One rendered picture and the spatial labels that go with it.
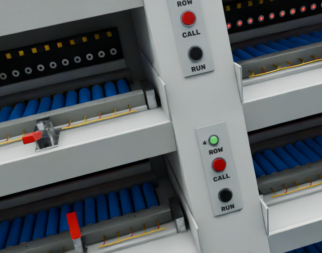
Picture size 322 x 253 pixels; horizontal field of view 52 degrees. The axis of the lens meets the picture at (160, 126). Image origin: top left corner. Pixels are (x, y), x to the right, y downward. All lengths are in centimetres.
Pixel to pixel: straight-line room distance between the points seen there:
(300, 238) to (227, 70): 27
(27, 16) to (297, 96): 36
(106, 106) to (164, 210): 18
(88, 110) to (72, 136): 4
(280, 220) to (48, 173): 33
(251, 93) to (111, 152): 20
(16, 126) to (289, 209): 41
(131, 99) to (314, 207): 31
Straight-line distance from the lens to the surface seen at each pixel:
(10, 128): 48
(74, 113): 46
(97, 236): 53
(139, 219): 52
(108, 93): 50
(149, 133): 42
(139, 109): 46
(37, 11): 43
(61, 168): 44
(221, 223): 47
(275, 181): 56
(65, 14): 43
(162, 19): 42
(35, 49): 58
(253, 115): 46
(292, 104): 48
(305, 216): 54
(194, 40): 42
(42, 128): 43
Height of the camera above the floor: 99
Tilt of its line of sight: 9 degrees down
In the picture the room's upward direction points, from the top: 13 degrees counter-clockwise
